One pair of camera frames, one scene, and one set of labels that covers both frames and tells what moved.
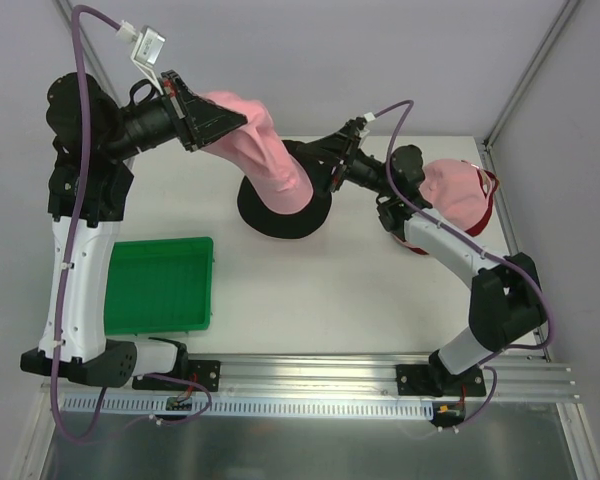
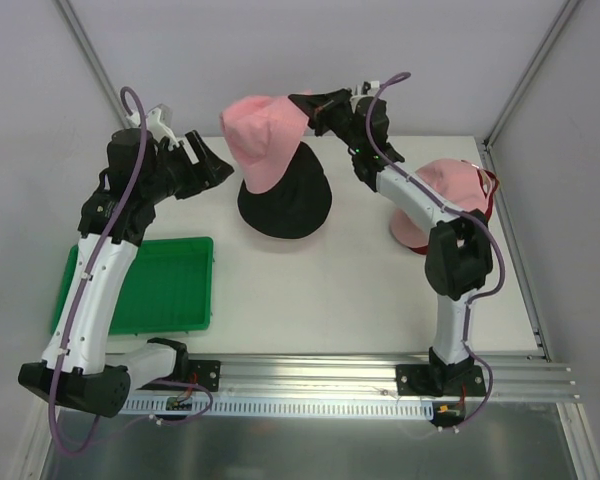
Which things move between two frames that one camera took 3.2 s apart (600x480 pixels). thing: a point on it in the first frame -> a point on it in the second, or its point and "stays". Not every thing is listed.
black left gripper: [178, 112] -> [190, 163]
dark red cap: [489, 184] stays
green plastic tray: [159, 286] stays
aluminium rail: [530, 376] stays
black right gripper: [345, 157] -> [333, 111]
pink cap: [455, 190] stays
